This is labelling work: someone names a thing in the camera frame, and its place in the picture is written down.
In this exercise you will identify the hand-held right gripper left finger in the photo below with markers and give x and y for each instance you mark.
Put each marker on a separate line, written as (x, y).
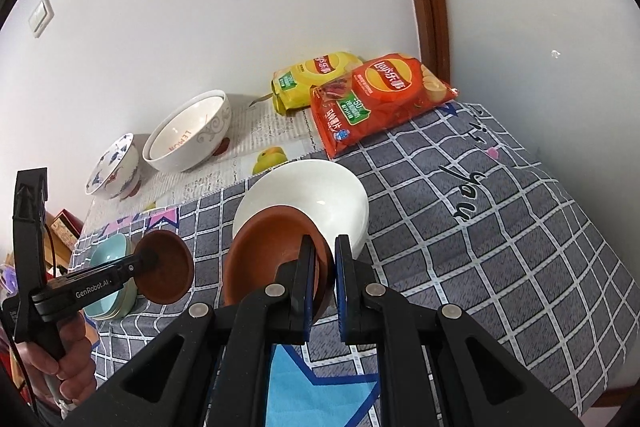
(304, 297)

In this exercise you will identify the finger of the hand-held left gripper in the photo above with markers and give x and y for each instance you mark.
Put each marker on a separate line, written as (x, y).
(142, 268)

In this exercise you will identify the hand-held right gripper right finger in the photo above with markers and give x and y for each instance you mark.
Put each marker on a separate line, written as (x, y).
(342, 292)

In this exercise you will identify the small brown bowl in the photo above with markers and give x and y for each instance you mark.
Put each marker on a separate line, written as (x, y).
(167, 279)
(265, 247)

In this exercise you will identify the blue plate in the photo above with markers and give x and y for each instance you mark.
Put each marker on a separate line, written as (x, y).
(107, 252)

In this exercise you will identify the green plate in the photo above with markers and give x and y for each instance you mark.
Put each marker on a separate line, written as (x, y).
(117, 304)

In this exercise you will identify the small white bowl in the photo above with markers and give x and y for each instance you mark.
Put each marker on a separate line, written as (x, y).
(310, 187)

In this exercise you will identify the person's left hand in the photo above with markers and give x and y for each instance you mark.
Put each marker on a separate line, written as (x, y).
(75, 357)

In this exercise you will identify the brown kraft notebook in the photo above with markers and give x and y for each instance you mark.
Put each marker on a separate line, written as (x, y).
(62, 224)

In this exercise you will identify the crane-patterned porcelain bowl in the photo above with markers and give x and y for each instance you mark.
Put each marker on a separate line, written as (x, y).
(120, 167)

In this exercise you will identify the newspaper-print cloth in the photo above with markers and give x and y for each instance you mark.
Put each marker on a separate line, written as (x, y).
(220, 177)

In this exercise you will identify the large plain white bowl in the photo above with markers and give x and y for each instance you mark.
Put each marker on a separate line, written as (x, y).
(175, 139)

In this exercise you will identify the grey checked blanket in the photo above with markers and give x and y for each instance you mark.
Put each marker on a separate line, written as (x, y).
(475, 257)

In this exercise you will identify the large white swirl-patterned bowl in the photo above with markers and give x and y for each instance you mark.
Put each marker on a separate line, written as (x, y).
(210, 132)

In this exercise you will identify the red chips bag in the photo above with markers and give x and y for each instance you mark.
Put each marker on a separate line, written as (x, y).
(375, 107)

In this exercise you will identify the yellow chips bag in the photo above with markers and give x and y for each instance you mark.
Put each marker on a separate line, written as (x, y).
(305, 82)

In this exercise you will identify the white light switch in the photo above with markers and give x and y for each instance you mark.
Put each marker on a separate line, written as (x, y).
(40, 14)

